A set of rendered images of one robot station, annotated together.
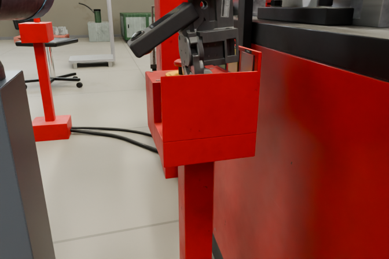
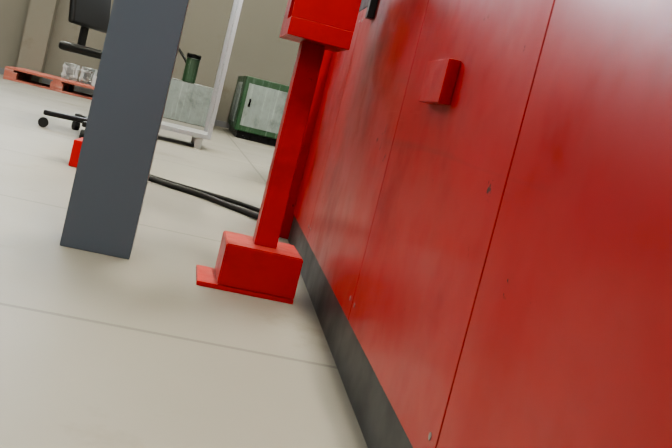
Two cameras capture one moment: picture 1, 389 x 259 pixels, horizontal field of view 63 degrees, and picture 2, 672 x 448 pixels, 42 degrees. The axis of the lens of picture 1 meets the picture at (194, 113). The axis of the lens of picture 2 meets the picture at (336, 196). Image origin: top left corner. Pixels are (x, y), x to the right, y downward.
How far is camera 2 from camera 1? 178 cm
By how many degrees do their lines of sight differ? 14
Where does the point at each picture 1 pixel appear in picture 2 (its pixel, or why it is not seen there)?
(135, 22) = (266, 99)
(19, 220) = (169, 66)
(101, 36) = (184, 111)
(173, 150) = (296, 23)
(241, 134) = (342, 29)
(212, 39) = not seen: outside the picture
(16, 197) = (174, 46)
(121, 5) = (246, 63)
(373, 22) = not seen: outside the picture
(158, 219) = not seen: hidden behind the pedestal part
